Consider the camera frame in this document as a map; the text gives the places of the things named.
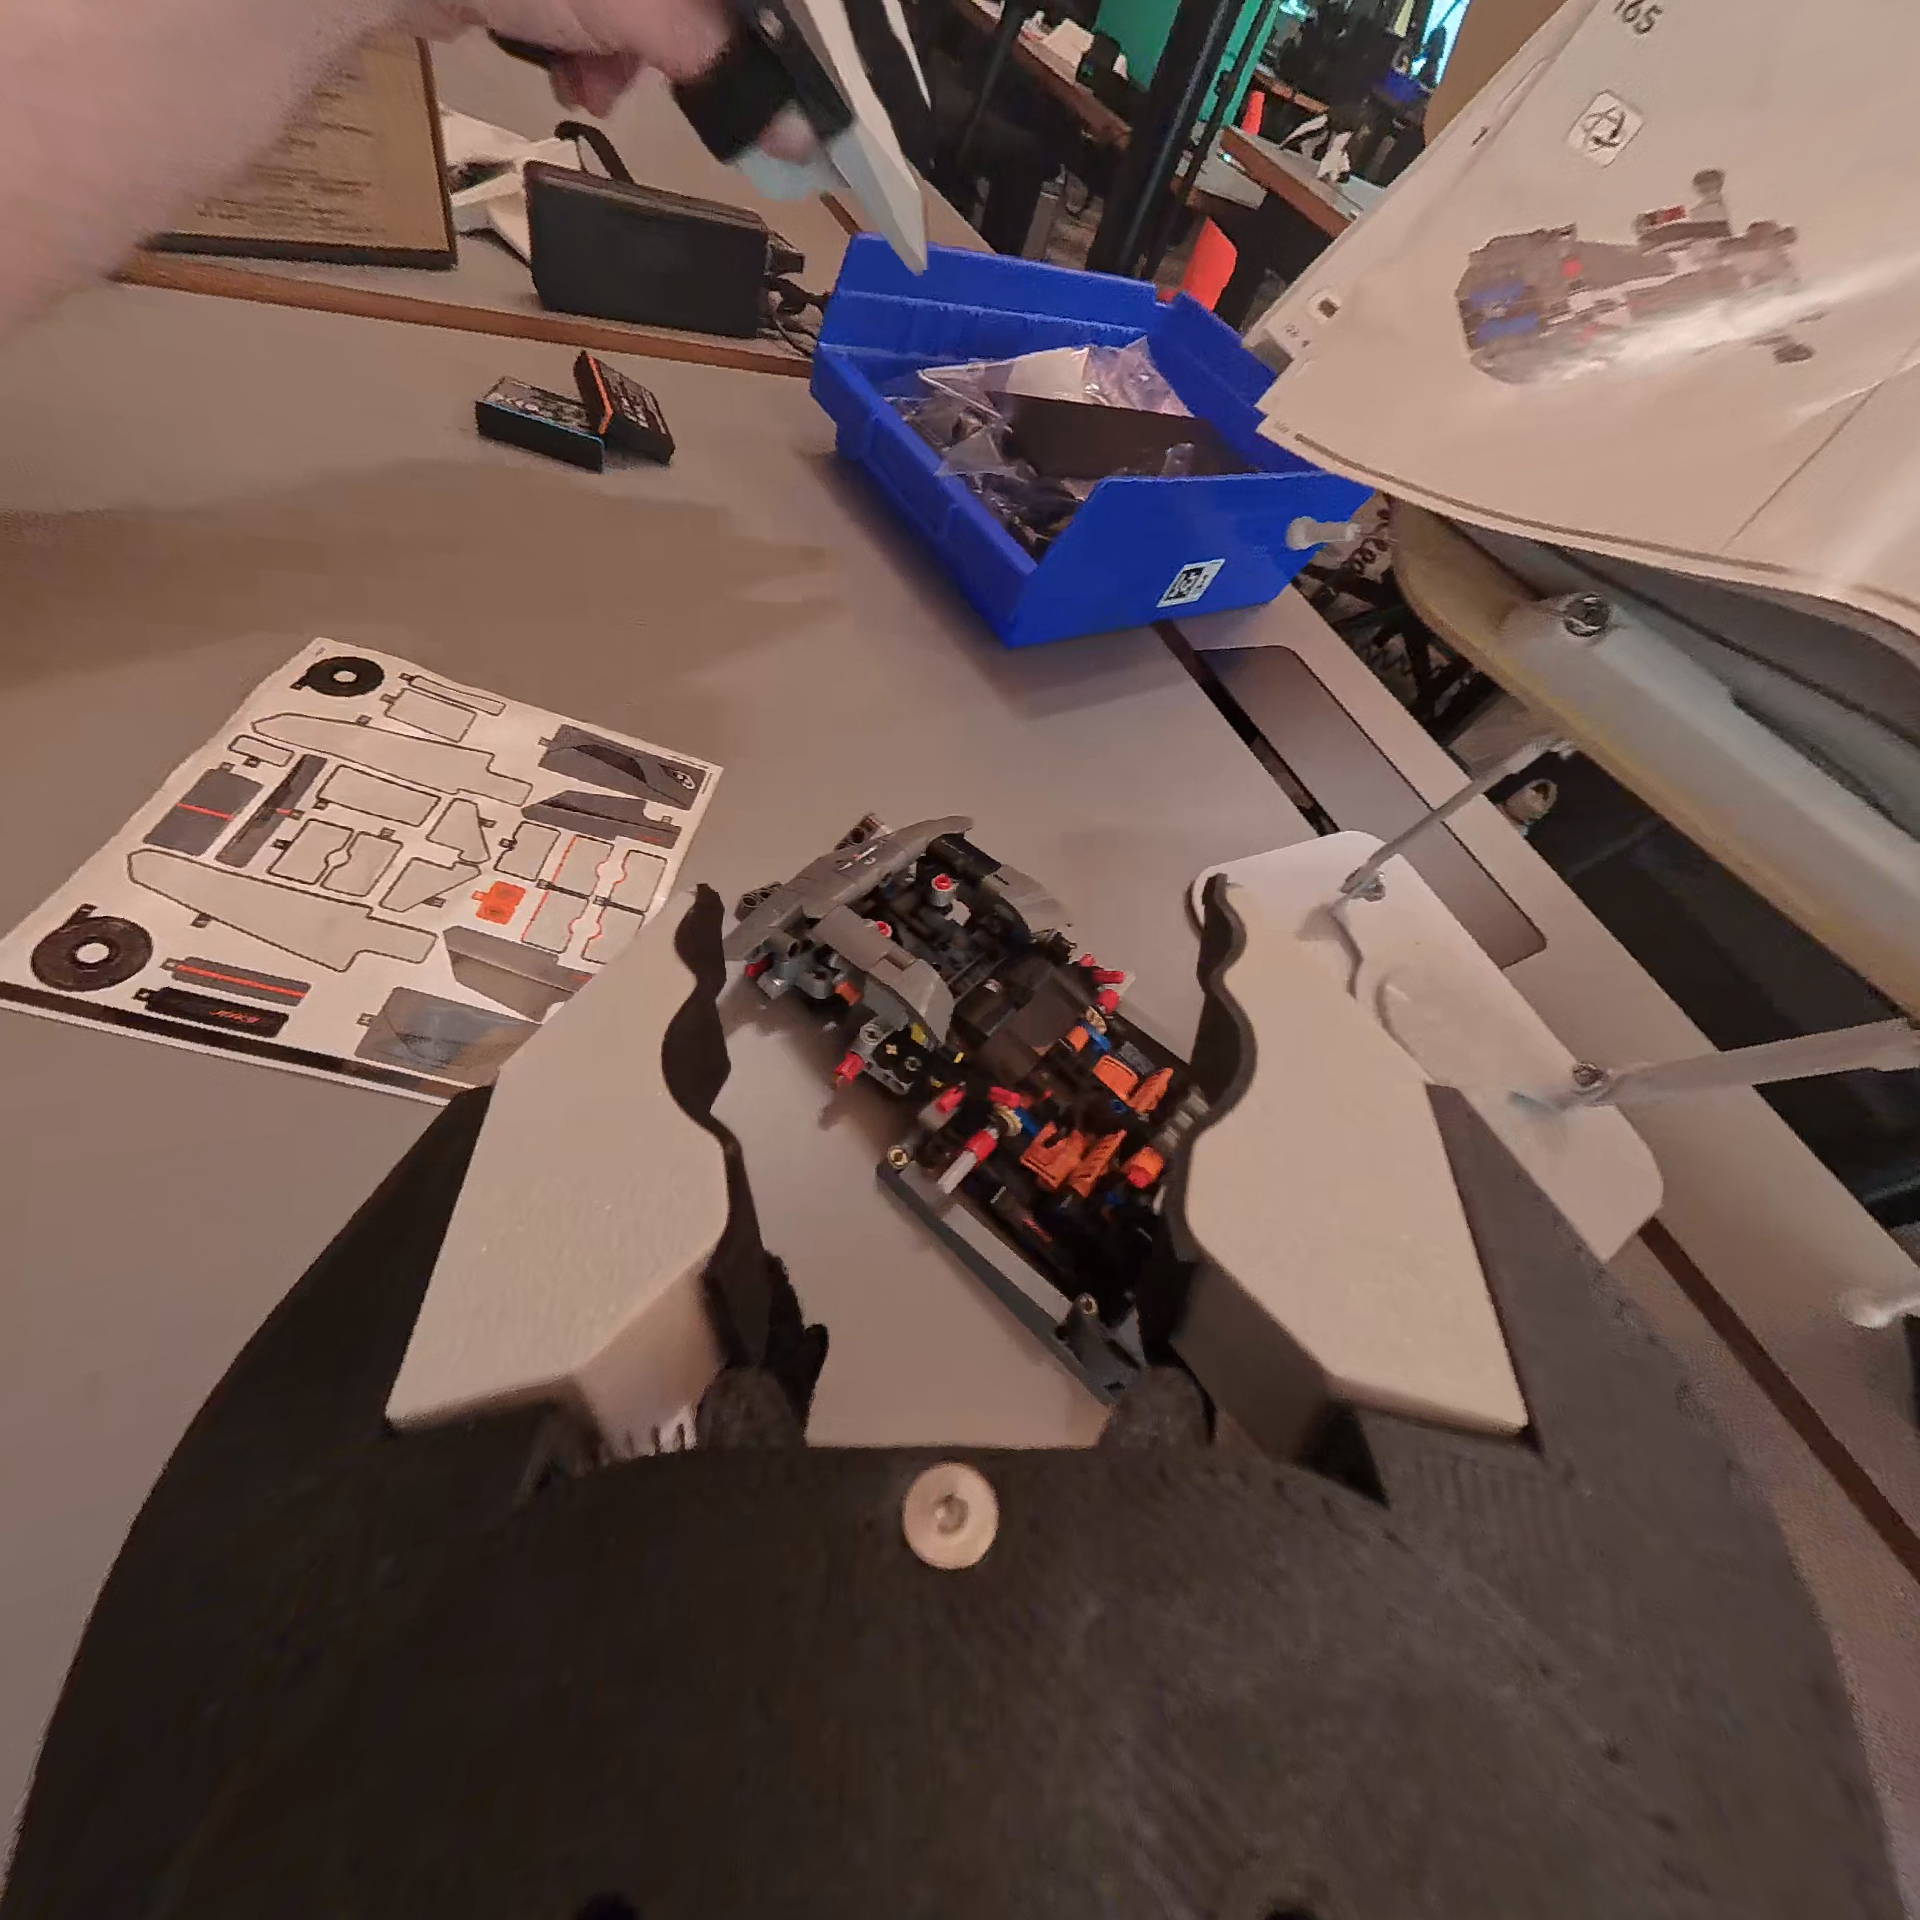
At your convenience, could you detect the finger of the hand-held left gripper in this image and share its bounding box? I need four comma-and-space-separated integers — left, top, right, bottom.
796, 0, 935, 280

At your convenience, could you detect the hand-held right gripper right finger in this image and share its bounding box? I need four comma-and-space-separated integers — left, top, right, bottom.
1135, 874, 1530, 1467

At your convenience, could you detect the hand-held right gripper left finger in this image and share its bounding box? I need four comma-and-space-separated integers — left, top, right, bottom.
386, 884, 830, 1461

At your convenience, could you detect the clear plastic bag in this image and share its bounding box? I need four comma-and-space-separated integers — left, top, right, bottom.
885, 343, 1186, 505

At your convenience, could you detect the partly built lego car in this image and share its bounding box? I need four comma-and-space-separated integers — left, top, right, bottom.
719, 815, 1215, 1409

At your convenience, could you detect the blue plastic parts bin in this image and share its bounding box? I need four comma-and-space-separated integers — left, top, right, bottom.
808, 231, 1373, 650

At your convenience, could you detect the person's left forearm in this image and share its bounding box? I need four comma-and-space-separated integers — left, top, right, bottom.
0, 0, 496, 348

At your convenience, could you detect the lego sticker sheet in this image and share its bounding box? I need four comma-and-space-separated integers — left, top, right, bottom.
0, 637, 725, 1107

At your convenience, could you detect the lego instruction booklet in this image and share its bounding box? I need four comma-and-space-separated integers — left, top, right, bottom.
1253, 0, 1920, 640

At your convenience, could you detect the person's left hand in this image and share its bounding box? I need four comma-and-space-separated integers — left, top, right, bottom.
432, 0, 741, 121

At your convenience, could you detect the black power adapter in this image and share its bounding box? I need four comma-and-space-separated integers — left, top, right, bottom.
521, 163, 775, 341

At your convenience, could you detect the wooden-edged background table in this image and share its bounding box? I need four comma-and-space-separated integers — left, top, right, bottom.
959, 0, 1150, 153

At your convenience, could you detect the green screen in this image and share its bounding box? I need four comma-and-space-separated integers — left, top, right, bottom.
1092, 0, 1280, 91

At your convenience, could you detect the small black battery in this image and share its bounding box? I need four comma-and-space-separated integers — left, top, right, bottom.
478, 376, 607, 474
574, 352, 676, 467

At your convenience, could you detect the clear bag with black panel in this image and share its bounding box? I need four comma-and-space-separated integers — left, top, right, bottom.
997, 376, 1261, 489

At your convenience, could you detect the wooden framed sign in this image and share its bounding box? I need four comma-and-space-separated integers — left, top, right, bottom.
117, 32, 460, 275

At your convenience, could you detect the black cable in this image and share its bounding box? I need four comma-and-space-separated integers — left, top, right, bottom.
756, 231, 830, 354

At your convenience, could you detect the black metal post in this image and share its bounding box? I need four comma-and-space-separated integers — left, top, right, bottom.
1118, 0, 1220, 280

